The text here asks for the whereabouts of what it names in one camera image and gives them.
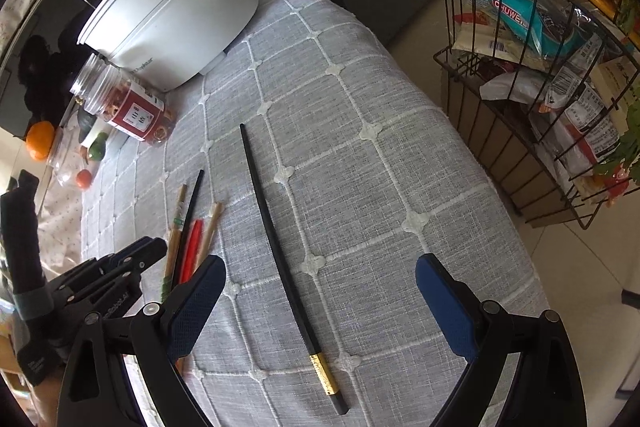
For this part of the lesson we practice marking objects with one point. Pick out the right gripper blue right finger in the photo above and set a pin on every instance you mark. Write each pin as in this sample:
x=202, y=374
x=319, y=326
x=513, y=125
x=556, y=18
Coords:
x=452, y=303

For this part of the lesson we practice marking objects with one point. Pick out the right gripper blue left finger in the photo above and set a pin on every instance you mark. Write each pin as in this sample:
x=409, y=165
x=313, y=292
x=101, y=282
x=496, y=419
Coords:
x=189, y=305

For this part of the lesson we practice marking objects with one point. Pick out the bamboo chopstick with green print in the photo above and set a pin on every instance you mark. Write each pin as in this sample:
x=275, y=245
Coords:
x=173, y=243

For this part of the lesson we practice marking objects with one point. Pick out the plain bamboo chopstick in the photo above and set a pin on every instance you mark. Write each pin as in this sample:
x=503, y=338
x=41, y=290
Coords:
x=208, y=236

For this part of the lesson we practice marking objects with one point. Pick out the thin black chopstick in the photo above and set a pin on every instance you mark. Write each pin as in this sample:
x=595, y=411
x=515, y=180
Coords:
x=185, y=231

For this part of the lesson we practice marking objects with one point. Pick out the grey checked tablecloth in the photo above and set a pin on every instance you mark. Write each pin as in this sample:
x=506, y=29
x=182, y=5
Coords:
x=336, y=174

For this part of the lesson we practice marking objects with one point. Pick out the large orange citrus fruit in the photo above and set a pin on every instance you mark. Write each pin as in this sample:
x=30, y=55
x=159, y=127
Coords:
x=39, y=140

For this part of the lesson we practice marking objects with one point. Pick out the clear jar with red label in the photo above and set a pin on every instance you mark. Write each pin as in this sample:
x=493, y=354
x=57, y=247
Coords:
x=122, y=101

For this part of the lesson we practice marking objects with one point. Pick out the black microwave oven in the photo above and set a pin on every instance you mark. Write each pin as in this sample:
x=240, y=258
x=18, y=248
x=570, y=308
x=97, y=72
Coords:
x=42, y=63

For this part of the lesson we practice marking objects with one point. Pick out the teal snack packet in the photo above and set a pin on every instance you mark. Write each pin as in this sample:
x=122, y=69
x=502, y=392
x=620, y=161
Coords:
x=551, y=28

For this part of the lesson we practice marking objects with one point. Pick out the black wire rack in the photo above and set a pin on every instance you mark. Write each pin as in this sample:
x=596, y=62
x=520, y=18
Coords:
x=538, y=125

